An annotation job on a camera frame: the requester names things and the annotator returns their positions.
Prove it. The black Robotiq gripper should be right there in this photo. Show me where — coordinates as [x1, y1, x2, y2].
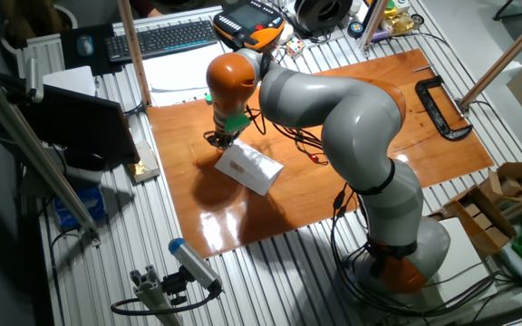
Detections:
[203, 127, 238, 151]

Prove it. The small box with gold foil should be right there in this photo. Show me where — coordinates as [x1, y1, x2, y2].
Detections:
[127, 139, 161, 184]

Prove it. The stack of white printed sheets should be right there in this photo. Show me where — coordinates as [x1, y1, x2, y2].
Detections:
[141, 43, 226, 108]

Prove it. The black computer keyboard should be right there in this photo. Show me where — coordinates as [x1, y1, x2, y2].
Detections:
[103, 19, 220, 63]

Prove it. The Rubik's cube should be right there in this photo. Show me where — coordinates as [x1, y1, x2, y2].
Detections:
[285, 37, 306, 61]

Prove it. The black orange teach pendant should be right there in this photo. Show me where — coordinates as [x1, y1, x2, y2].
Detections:
[212, 0, 286, 52]

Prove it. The white rounded object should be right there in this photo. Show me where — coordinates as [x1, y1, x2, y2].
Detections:
[276, 22, 295, 46]

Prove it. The black flat monitor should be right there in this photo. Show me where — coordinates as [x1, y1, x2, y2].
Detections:
[18, 83, 140, 172]

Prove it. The blue tissue pack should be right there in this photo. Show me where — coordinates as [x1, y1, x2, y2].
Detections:
[53, 186, 107, 230]

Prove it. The white flat box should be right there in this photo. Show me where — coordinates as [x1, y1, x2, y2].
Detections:
[43, 65, 97, 97]

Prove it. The black filament spool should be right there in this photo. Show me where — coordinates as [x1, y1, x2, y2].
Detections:
[293, 0, 354, 34]

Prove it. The grey computer mouse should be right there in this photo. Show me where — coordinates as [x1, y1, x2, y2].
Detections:
[76, 34, 95, 57]

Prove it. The black mouse pad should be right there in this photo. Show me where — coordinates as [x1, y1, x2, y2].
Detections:
[59, 23, 124, 77]

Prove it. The glossy brown wooden board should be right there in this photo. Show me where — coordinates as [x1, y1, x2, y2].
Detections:
[146, 48, 496, 260]

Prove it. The gold foil bag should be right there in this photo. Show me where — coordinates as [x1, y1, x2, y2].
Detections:
[382, 11, 415, 36]

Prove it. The black C-clamp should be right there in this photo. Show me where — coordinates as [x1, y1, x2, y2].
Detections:
[412, 64, 474, 141]

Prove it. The open cardboard box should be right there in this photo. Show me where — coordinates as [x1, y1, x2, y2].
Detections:
[430, 161, 522, 257]

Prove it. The black chair base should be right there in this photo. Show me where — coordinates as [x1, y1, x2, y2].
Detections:
[491, 0, 522, 23]

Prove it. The white rolled tube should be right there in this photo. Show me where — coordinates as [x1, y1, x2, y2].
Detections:
[498, 244, 522, 291]

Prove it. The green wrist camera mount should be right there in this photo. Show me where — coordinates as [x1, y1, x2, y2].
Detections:
[204, 92, 252, 134]

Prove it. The silver depth camera blue end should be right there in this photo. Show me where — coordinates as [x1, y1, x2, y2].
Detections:
[168, 237, 224, 294]

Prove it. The wooden frame pole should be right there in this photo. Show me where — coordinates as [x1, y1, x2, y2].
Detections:
[116, 0, 153, 108]
[458, 3, 522, 112]

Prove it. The aluminium profile camera stand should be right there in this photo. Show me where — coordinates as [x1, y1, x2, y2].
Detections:
[129, 264, 183, 326]

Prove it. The black camera cable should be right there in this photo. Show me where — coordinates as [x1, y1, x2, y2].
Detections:
[110, 289, 224, 317]

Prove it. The diagonal aluminium frame strut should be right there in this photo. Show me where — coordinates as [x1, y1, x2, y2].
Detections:
[0, 62, 102, 245]

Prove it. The aluminium profile post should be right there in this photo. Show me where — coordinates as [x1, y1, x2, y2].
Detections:
[358, 0, 392, 52]

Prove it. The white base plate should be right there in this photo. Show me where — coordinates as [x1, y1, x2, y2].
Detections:
[426, 216, 498, 313]

